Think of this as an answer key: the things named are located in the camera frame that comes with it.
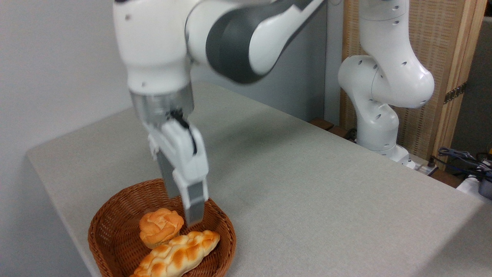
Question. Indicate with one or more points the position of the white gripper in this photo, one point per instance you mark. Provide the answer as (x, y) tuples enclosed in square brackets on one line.
[(178, 148)]

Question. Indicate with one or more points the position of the long braided bread loaf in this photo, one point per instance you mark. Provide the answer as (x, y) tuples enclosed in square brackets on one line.
[(180, 254)]

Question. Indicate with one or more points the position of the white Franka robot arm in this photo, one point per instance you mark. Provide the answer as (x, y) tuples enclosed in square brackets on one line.
[(384, 77)]

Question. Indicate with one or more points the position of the round swirl bread roll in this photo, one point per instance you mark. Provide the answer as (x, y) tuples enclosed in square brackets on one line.
[(159, 227)]

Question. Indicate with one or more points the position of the brown woven wicker basket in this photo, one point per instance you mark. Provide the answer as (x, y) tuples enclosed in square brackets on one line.
[(111, 231)]

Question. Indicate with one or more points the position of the wooden woven folding screen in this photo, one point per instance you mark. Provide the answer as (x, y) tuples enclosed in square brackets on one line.
[(442, 46)]

